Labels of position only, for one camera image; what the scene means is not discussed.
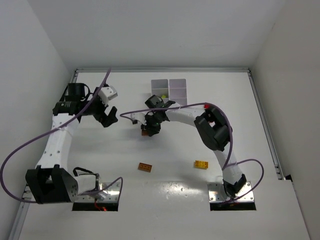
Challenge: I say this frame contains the brown lego plate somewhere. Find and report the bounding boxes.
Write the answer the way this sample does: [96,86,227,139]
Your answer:
[141,130,149,137]
[138,162,152,173]

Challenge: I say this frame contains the yellow lego brick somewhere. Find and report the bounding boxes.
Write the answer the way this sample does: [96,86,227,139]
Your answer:
[194,160,209,170]

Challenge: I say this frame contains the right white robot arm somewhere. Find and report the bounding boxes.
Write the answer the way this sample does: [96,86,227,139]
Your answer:
[141,95,247,198]

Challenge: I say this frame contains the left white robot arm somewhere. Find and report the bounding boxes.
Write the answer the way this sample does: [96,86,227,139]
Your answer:
[25,83,118,204]

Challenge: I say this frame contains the left white compartment tray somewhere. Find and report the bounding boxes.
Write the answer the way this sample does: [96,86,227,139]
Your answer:
[150,79,169,101]

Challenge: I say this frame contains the white compartment tray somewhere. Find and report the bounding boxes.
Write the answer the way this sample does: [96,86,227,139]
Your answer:
[168,78,188,106]
[150,79,169,101]

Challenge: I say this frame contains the right white compartment tray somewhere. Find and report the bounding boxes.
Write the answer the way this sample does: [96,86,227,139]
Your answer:
[168,78,188,106]

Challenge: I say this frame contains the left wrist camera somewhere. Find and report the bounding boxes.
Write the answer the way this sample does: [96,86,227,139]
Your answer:
[98,86,118,106]

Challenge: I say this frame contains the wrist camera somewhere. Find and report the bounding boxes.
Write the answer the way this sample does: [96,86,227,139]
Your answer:
[98,86,118,106]
[130,112,147,125]

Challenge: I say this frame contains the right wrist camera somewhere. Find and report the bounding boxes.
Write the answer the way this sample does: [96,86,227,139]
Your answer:
[130,112,147,125]

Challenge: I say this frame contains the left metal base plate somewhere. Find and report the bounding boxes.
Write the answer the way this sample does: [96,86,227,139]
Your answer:
[75,181,122,204]

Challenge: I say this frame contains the metal base plate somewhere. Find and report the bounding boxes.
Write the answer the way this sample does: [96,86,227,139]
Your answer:
[207,181,255,204]
[75,181,122,204]

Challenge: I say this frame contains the red wires under table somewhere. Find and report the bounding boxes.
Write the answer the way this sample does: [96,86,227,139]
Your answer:
[93,199,108,212]

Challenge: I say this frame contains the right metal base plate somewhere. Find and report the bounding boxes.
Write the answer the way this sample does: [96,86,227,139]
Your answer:
[207,181,255,204]

